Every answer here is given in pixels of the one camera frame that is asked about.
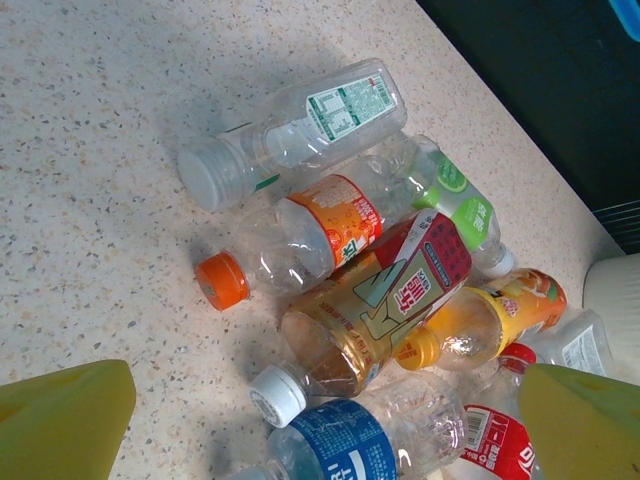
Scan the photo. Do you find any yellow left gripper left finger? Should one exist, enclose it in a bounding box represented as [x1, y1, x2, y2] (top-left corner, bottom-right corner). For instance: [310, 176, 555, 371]
[0, 358, 138, 480]

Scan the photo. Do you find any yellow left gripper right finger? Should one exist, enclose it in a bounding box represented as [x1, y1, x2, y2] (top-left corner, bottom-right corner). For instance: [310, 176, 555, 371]
[517, 362, 640, 480]

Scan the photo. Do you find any square clear bottle white label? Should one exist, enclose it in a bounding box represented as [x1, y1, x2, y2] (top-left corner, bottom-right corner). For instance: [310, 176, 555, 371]
[532, 308, 617, 379]

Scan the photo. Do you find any cola bottle red label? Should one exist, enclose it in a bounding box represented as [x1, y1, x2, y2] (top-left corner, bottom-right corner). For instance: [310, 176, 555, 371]
[444, 342, 546, 480]

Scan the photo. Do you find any orange juice bottle yellow cap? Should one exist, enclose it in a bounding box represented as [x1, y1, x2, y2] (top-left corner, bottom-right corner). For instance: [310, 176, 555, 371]
[394, 267, 570, 374]

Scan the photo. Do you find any blue small packet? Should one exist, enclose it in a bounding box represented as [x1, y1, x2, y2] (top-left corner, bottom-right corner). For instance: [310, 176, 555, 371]
[219, 372, 469, 480]

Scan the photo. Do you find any white plastic bin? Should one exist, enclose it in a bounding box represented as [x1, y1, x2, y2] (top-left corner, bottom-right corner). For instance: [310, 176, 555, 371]
[582, 252, 640, 386]

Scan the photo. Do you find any red snack packet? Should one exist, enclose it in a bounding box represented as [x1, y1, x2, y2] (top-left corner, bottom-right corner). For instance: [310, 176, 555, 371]
[248, 208, 474, 429]

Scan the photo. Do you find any clear bottle lime green label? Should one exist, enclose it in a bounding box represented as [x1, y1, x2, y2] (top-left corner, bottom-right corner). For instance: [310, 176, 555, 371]
[349, 133, 517, 279]

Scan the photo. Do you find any orange cap soda bottle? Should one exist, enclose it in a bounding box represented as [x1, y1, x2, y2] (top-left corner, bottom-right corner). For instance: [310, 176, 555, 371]
[194, 164, 426, 312]

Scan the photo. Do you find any clear bottle green white label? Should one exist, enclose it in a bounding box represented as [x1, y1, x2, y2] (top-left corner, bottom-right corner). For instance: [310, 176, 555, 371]
[177, 57, 409, 214]

